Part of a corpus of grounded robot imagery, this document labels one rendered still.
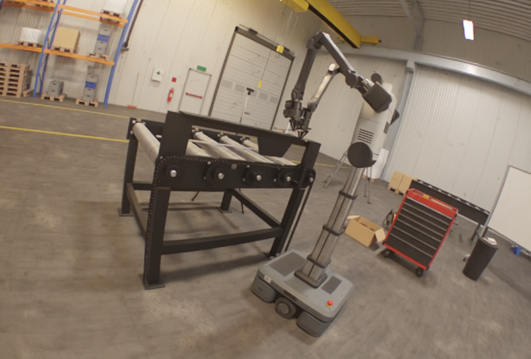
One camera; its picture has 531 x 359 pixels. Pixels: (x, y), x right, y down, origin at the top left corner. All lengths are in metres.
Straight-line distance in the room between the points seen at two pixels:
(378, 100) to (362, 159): 0.36
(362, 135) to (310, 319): 1.21
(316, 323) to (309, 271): 0.38
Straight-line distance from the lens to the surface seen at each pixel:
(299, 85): 1.63
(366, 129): 1.45
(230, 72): 11.80
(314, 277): 1.77
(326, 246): 1.65
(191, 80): 10.94
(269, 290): 1.78
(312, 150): 2.02
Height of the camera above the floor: 1.29
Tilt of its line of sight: 11 degrees down
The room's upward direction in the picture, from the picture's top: 17 degrees clockwise
